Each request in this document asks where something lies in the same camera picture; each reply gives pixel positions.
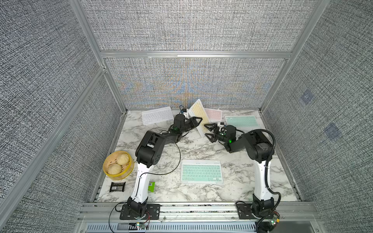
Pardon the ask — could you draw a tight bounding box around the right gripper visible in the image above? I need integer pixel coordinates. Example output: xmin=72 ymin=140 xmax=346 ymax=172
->
xmin=204 ymin=125 xmax=228 ymax=146

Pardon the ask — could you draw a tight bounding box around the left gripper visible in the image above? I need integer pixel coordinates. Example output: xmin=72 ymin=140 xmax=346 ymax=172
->
xmin=180 ymin=117 xmax=203 ymax=135

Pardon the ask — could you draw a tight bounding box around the yellow key keyboard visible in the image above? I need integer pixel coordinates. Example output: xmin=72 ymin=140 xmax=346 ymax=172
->
xmin=188 ymin=99 xmax=210 ymax=137

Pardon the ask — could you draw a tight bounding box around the pink key keyboard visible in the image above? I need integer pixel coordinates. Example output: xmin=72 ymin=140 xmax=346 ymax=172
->
xmin=205 ymin=108 xmax=222 ymax=123

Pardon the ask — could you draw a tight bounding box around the green key keyboard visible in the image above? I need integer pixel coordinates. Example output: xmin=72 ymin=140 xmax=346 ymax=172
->
xmin=225 ymin=116 xmax=260 ymax=132
xmin=181 ymin=159 xmax=223 ymax=185

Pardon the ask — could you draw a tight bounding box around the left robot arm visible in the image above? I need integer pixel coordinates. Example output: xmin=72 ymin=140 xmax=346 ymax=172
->
xmin=126 ymin=114 xmax=207 ymax=217

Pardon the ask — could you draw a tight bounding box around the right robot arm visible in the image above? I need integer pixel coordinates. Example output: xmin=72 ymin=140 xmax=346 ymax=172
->
xmin=204 ymin=123 xmax=275 ymax=218

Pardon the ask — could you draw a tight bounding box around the white keyboard at back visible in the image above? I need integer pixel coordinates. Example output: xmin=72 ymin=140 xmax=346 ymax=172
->
xmin=141 ymin=106 xmax=174 ymax=125

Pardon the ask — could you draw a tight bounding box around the green snack packet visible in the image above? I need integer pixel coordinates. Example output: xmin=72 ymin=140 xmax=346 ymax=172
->
xmin=148 ymin=182 xmax=155 ymax=193

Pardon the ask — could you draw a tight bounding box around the yellow bowl with buns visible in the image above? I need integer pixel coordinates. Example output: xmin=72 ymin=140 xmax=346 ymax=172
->
xmin=103 ymin=150 xmax=135 ymax=181

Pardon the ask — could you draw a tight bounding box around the black snack packet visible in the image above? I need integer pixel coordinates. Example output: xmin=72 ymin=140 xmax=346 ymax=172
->
xmin=109 ymin=182 xmax=126 ymax=193

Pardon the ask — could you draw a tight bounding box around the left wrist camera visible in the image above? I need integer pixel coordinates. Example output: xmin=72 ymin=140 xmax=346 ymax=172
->
xmin=173 ymin=114 xmax=186 ymax=129

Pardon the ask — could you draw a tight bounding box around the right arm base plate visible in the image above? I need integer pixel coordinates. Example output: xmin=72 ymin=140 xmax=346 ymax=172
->
xmin=235 ymin=202 xmax=260 ymax=220

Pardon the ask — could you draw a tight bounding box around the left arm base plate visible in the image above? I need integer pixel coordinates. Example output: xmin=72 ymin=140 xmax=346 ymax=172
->
xmin=119 ymin=204 xmax=161 ymax=220

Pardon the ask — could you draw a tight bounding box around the aluminium front rail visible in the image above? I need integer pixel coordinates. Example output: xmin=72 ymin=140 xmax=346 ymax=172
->
xmin=78 ymin=202 xmax=322 ymax=222

